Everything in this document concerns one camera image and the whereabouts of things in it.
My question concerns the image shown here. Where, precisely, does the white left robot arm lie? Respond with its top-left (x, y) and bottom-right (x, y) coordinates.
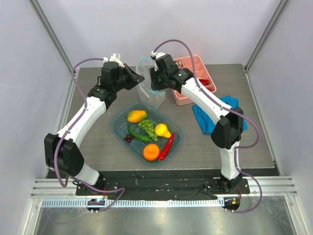
top-left (44, 61), bottom-right (144, 195)

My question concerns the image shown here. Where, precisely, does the dark red cherry cluster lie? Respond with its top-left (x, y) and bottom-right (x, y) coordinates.
top-left (124, 134), bottom-right (134, 142)

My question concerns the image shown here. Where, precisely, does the blue folded cloth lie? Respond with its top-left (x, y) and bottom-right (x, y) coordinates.
top-left (192, 95), bottom-right (239, 135)

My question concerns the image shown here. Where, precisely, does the green grape bunch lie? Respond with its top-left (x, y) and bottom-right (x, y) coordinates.
top-left (138, 119), bottom-right (158, 141)

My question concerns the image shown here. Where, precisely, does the aluminium front rail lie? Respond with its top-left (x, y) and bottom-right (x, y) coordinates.
top-left (31, 176), bottom-right (297, 211)

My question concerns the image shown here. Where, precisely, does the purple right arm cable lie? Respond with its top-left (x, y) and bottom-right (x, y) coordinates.
top-left (151, 39), bottom-right (264, 213)

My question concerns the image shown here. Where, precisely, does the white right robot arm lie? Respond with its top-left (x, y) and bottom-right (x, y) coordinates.
top-left (150, 52), bottom-right (243, 193)

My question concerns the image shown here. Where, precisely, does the yellow green mango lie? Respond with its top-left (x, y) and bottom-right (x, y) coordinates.
top-left (127, 110), bottom-right (147, 123)

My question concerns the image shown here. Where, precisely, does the clear blue plastic tray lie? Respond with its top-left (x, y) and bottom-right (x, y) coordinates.
top-left (111, 101), bottom-right (183, 168)

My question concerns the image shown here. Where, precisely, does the clear zip top bag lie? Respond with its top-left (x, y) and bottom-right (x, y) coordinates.
top-left (136, 57), bottom-right (166, 109)

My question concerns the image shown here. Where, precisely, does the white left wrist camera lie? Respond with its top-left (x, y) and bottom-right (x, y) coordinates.
top-left (102, 52), bottom-right (124, 68)

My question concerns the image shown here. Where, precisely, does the yellow pear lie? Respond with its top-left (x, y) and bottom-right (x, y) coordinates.
top-left (155, 123), bottom-right (171, 139)

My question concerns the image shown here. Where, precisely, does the green chili pepper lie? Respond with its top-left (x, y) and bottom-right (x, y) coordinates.
top-left (127, 124), bottom-right (150, 142)

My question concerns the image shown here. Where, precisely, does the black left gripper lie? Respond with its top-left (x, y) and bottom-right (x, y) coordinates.
top-left (113, 64), bottom-right (144, 92)

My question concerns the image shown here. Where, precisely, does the orange tangerine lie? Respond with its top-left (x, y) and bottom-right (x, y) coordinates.
top-left (143, 143), bottom-right (160, 161)

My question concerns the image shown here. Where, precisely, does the pink divided organizer box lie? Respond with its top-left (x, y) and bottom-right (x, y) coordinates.
top-left (172, 55), bottom-right (217, 106)

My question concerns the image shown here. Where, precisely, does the red item in organizer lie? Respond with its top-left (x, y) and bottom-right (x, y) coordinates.
top-left (199, 79), bottom-right (210, 86)

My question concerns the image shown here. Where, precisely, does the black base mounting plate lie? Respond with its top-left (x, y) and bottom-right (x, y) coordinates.
top-left (75, 171), bottom-right (250, 200)

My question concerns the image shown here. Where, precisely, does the red chili pepper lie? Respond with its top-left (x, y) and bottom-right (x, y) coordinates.
top-left (158, 133), bottom-right (175, 161)

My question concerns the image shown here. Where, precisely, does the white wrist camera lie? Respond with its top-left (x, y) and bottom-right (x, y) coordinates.
top-left (151, 51), bottom-right (165, 60)
top-left (102, 52), bottom-right (124, 68)

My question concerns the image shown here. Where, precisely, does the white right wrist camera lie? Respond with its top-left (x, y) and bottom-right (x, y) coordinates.
top-left (151, 51), bottom-right (165, 60)

